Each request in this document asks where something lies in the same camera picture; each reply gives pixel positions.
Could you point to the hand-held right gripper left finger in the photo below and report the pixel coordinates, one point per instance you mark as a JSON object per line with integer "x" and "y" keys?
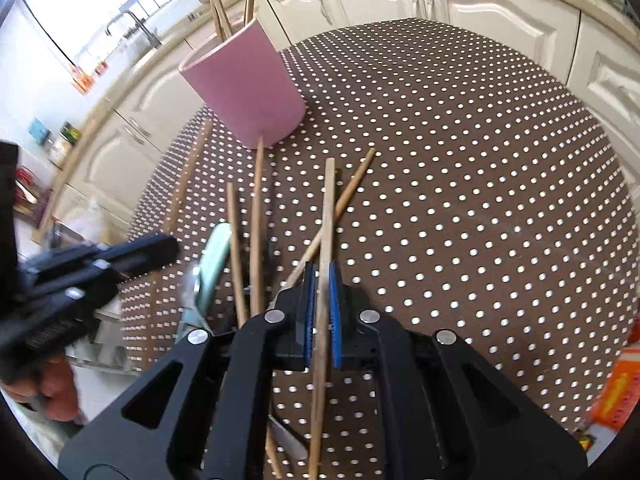
{"x": 310, "y": 305}

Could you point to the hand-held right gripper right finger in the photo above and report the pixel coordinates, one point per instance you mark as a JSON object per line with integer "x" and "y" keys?
{"x": 334, "y": 310}

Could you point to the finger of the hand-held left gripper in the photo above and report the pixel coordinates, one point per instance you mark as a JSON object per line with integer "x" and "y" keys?
{"x": 145, "y": 252}
{"x": 85, "y": 294}

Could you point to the metal spoon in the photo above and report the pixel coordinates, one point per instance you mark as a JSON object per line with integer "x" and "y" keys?
{"x": 191, "y": 285}

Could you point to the pale wooden chopstick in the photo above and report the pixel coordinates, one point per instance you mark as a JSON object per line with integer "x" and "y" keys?
{"x": 327, "y": 220}

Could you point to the pile of wooden chopsticks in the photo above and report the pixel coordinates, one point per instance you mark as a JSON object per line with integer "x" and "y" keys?
{"x": 258, "y": 210}

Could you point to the pink utensil holder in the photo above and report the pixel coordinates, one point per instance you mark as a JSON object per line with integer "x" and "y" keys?
{"x": 250, "y": 90}

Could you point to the person's left hand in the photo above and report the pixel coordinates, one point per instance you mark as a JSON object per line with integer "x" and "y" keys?
{"x": 55, "y": 390}

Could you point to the glass jar beige contents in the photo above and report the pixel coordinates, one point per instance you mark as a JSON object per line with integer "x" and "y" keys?
{"x": 59, "y": 150}

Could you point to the small green jar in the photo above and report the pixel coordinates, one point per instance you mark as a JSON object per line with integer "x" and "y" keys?
{"x": 70, "y": 132}

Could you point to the brown polka dot tablecloth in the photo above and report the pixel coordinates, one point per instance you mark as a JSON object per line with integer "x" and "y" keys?
{"x": 450, "y": 210}

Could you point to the orange liquid bottle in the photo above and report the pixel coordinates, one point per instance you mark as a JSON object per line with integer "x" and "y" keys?
{"x": 81, "y": 80}

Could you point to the small red jar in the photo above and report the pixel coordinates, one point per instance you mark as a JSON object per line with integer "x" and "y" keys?
{"x": 101, "y": 67}

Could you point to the grey kitchen faucet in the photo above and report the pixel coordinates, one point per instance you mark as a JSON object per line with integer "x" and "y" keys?
{"x": 145, "y": 35}

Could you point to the barred kitchen window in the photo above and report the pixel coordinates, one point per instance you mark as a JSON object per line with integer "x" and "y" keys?
{"x": 75, "y": 5}

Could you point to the orange plastic bag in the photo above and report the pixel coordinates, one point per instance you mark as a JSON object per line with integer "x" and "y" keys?
{"x": 617, "y": 395}

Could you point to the cream lower cabinets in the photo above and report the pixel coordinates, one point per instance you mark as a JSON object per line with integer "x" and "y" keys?
{"x": 475, "y": 5}

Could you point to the light blue wall holder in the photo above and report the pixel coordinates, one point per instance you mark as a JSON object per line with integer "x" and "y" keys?
{"x": 39, "y": 131}

